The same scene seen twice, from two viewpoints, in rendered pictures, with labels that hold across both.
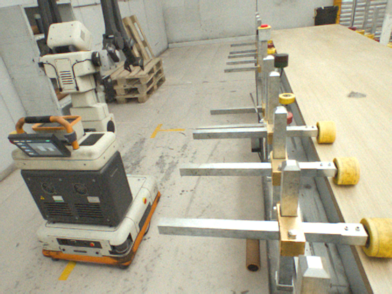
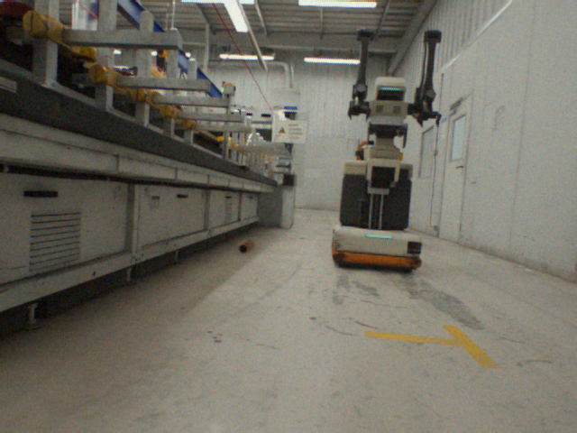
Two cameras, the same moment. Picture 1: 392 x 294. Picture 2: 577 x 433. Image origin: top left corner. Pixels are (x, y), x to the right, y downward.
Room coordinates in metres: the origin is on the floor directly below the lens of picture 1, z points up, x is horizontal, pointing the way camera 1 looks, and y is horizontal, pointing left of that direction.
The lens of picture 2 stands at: (4.40, -0.52, 0.49)
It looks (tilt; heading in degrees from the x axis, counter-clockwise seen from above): 3 degrees down; 170
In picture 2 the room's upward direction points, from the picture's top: 4 degrees clockwise
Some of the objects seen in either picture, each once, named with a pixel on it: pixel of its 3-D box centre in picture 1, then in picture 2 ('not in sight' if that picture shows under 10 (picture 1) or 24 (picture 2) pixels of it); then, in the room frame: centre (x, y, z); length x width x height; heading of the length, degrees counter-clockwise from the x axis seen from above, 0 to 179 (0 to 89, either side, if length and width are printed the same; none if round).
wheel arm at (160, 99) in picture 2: (249, 55); (172, 100); (2.89, -0.73, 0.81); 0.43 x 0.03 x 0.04; 76
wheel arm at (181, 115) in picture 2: (249, 61); (194, 116); (2.65, -0.67, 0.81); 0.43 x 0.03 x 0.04; 76
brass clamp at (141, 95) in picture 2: not in sight; (145, 97); (2.89, -0.83, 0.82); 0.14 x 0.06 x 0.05; 166
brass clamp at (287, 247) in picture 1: (289, 226); not in sight; (0.47, -0.20, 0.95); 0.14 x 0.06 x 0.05; 166
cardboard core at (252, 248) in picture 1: (252, 247); (246, 246); (1.18, -0.29, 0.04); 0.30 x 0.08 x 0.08; 166
